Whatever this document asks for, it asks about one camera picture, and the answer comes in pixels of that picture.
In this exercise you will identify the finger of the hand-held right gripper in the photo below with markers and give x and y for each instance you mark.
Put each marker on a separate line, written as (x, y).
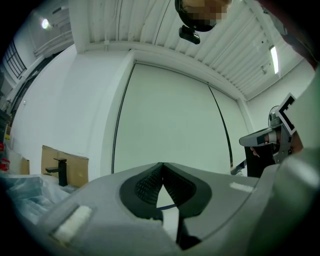
(247, 141)

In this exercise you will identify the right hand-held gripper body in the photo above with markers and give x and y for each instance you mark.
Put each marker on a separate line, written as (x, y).
(285, 120)

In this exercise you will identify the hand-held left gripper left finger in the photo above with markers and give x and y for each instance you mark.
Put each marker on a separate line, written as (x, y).
(107, 200)

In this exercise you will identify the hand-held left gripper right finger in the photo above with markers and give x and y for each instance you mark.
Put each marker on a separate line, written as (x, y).
(225, 195)

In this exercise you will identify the person's right forearm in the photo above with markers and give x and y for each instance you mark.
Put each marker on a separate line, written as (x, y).
(297, 143)

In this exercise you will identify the person's right hand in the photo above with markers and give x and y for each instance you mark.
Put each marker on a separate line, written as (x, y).
(255, 151)

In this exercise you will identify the black standing fan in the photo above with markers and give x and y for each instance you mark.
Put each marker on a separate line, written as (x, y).
(273, 108)

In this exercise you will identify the black panel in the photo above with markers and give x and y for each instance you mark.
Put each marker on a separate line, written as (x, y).
(257, 165)

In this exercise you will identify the large cardboard box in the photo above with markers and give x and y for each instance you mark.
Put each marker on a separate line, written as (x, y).
(72, 167)

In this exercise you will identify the black faucet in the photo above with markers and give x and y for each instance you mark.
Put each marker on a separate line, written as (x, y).
(62, 172)

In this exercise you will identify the long ceiling light panel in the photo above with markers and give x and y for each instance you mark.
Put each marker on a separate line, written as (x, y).
(274, 60)

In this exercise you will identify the person's red shirt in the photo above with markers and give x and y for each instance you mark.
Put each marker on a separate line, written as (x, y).
(300, 42)

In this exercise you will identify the wide white roller blind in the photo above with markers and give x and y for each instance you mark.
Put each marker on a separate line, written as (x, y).
(170, 120)

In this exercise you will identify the clear plastic wrap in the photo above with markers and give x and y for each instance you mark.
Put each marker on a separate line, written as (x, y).
(27, 192)

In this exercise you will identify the small cardboard box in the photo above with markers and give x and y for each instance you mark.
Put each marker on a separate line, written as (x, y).
(25, 166)

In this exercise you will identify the person's head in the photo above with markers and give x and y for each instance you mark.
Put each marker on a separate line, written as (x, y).
(185, 10)

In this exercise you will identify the black metal railing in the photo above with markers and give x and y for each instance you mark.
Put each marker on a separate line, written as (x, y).
(15, 60)

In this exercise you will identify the round ceiling spotlight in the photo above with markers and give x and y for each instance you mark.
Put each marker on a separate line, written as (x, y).
(45, 23)

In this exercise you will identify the black head-worn camera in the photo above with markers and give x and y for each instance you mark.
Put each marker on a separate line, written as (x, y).
(189, 35)

